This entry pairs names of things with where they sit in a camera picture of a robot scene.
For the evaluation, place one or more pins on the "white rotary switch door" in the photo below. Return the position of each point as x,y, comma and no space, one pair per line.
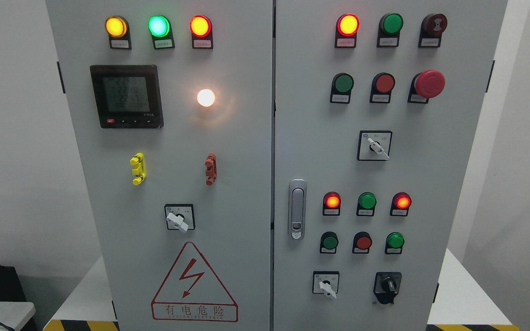
180,217

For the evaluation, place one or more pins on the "green lit indicator light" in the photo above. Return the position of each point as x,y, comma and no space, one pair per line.
161,32

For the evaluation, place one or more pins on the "yellow indicator light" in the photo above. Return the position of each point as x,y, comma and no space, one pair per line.
118,31

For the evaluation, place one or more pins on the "grey electrical cabinet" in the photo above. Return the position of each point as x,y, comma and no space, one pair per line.
271,69

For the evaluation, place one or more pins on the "red terminal clip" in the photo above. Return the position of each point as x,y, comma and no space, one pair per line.
211,169

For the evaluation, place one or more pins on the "red lit indicator lower left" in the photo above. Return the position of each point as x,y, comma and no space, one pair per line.
331,204

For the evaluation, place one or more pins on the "clear small lamp bulb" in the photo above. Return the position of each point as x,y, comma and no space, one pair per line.
206,97

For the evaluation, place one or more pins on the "green push button lower left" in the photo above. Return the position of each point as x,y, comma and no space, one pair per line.
328,243

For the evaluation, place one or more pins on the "green push button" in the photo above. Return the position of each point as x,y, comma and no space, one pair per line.
328,243
341,88
394,243

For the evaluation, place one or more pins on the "green indicator lower middle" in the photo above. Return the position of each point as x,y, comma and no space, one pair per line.
366,204

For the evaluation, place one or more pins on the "green push button upper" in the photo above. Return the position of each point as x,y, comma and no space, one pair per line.
341,88

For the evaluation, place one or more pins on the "red push button lower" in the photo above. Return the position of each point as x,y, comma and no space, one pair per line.
362,243

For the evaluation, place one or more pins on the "red push button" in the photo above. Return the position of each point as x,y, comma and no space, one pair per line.
381,88
362,243

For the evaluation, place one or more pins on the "yellow terminal clip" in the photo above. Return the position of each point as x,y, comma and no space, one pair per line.
138,168

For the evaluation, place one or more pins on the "red lit indicator lower right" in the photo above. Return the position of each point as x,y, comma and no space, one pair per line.
401,203

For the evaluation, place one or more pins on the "red push button upper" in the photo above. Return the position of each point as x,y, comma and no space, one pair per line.
381,88

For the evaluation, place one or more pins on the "red electric hazard warning sticker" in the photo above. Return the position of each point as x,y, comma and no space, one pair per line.
191,291

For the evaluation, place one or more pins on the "green push button lower right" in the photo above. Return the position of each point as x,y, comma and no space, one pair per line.
394,243

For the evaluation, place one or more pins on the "red lit indicator light left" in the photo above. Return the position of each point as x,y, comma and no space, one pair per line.
201,32

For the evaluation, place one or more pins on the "black digital power meter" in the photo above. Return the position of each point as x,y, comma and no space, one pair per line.
127,96

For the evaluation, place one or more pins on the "red lit indicator top right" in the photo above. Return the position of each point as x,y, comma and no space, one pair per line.
347,27

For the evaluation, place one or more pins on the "red emergency stop mushroom button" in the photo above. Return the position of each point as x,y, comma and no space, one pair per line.
426,85

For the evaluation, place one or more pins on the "green indicator top right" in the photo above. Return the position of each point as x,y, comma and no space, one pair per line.
389,28

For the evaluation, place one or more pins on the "dark red buzzer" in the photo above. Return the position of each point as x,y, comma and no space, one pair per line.
432,28

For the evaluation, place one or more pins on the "white side table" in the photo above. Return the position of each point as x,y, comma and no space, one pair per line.
16,314

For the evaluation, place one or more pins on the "silver door handle lock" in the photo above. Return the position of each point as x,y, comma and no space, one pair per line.
296,208

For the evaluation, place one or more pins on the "white rotary switch upper right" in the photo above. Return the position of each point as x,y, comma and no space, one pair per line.
374,145

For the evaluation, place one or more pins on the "white rotary switch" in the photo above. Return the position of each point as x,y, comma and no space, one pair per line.
326,283
374,145

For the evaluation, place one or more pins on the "white rotary switch lower right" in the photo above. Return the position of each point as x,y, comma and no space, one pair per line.
326,283

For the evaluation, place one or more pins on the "black rotary selector switch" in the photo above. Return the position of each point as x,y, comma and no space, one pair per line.
386,286

